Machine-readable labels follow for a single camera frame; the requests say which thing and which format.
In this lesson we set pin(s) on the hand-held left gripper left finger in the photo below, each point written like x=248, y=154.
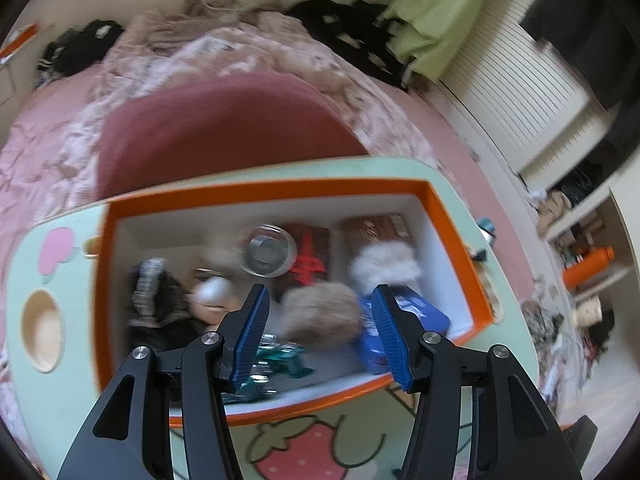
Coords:
x=252, y=335

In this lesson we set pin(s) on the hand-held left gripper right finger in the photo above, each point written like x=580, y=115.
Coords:
x=390, y=340

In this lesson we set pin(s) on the green circuit board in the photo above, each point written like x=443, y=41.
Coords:
x=280, y=360

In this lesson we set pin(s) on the beige doll toy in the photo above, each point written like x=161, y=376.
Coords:
x=215, y=292

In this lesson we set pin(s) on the brown fluffy ball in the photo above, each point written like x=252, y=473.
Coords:
x=320, y=312

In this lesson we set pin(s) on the white fluffy ball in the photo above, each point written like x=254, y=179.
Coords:
x=385, y=267

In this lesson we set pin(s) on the clear round jar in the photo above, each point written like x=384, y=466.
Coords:
x=265, y=255

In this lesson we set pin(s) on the black lace doll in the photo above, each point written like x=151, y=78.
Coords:
x=165, y=305

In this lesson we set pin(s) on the brown block with red symbol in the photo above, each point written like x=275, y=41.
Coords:
x=310, y=255

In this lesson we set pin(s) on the orange cardboard box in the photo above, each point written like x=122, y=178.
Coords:
x=260, y=194

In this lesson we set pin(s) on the mint green cartoon desktop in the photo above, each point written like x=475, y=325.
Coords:
x=500, y=355

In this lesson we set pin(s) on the blue tin case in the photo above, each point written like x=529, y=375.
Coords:
x=425, y=310

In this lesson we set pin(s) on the brown card box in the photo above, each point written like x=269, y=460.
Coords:
x=375, y=230

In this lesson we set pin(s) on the teal hair clip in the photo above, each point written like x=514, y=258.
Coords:
x=485, y=227

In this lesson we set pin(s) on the beige cup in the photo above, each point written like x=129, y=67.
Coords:
x=587, y=310

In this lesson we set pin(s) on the maroon round cushion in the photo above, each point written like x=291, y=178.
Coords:
x=225, y=130

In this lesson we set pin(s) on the orange bottle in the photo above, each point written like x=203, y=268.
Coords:
x=587, y=266

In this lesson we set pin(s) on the white open shelf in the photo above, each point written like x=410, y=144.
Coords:
x=625, y=240

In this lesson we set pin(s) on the white louvered door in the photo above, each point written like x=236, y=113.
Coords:
x=520, y=100

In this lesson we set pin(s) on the pink floral blanket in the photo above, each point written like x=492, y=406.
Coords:
x=165, y=55

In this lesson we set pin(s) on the black patterned clothes pile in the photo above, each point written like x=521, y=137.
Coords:
x=350, y=30

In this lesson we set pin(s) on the light green hanging garment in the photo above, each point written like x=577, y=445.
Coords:
x=440, y=10

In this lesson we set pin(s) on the black striped clothes pile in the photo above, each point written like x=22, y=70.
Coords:
x=80, y=45

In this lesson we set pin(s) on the dark hanging garment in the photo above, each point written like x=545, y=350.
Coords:
x=585, y=25

